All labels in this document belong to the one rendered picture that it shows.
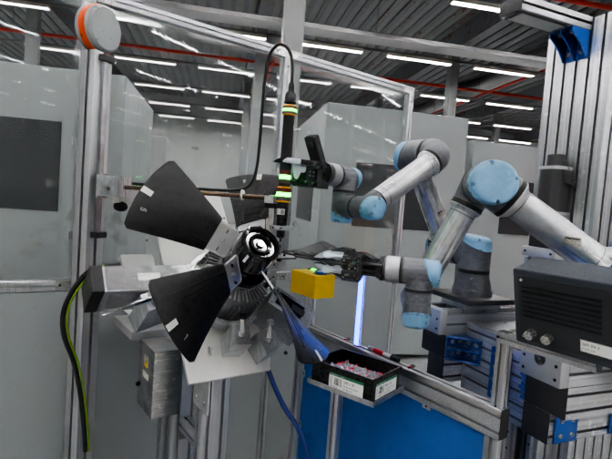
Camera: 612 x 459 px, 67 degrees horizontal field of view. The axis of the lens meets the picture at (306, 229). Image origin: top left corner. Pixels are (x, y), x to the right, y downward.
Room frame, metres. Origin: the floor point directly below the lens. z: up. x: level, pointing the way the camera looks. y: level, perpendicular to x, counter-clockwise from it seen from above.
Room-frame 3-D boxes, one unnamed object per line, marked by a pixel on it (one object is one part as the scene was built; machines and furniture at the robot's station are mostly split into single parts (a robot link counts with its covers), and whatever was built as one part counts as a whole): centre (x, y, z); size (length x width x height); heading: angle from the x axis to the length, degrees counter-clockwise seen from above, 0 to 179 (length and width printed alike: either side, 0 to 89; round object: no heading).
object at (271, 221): (1.39, 0.08, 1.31); 0.09 x 0.07 x 0.10; 71
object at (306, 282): (1.84, -0.04, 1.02); 0.16 x 0.10 x 0.11; 36
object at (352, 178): (1.59, -0.12, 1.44); 0.11 x 0.08 x 0.09; 136
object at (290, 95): (1.39, 0.07, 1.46); 0.04 x 0.04 x 0.46
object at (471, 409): (1.52, -0.27, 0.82); 0.90 x 0.04 x 0.08; 36
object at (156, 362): (1.53, 0.45, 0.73); 0.15 x 0.09 x 0.22; 36
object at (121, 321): (1.76, 0.49, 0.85); 0.36 x 0.24 x 0.03; 126
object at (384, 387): (1.37, -0.18, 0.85); 0.22 x 0.17 x 0.07; 51
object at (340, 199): (1.58, -0.13, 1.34); 0.11 x 0.08 x 0.11; 34
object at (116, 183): (1.59, 0.67, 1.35); 0.10 x 0.07 x 0.09; 71
